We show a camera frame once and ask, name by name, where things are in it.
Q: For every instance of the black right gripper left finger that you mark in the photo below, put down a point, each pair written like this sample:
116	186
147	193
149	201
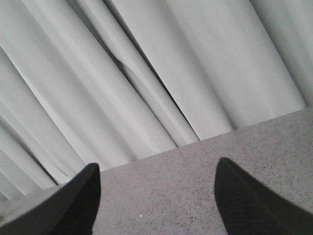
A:
69	209

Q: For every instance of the pale green pleated curtain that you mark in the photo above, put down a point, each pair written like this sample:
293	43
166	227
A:
114	81

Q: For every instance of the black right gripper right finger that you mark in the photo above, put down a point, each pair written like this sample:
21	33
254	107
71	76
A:
247	207

